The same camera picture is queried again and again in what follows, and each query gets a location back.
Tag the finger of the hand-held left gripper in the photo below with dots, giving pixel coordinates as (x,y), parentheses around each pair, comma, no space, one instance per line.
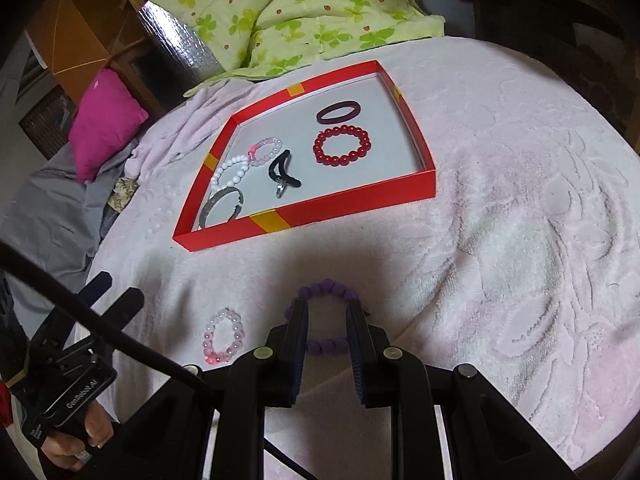
(122,312)
(97,287)

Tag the green floral quilt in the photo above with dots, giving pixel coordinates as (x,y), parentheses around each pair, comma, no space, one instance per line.
(300,10)

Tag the red shallow cardboard box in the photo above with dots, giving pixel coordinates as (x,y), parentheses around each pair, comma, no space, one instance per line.
(380,160)

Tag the dark red bangle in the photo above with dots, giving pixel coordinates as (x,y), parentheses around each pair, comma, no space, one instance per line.
(320,116)

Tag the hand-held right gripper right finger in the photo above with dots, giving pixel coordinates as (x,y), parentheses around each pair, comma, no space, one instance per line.
(356,350)

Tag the person's left hand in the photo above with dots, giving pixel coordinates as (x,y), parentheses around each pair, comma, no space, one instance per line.
(67,452)

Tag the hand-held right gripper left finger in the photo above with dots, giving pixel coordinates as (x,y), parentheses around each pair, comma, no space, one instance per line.
(299,345)

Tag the silver metal bangle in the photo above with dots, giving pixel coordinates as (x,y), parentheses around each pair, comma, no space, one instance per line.
(206,210)

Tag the orange wooden cabinet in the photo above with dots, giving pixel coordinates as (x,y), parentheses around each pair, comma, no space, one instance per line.
(75,25)

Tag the pale pink embossed blanket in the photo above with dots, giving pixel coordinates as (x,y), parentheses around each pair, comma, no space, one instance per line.
(500,210)

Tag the grey bed sheet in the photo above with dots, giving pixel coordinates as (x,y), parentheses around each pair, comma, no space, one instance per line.
(50,210)

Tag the silver foil panel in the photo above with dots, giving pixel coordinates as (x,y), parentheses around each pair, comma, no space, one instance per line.
(175,45)

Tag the magenta pillow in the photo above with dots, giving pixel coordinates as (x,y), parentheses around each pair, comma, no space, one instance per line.
(105,120)

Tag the small floral patterned cloth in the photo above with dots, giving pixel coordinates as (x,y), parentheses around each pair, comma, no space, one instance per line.
(122,192)

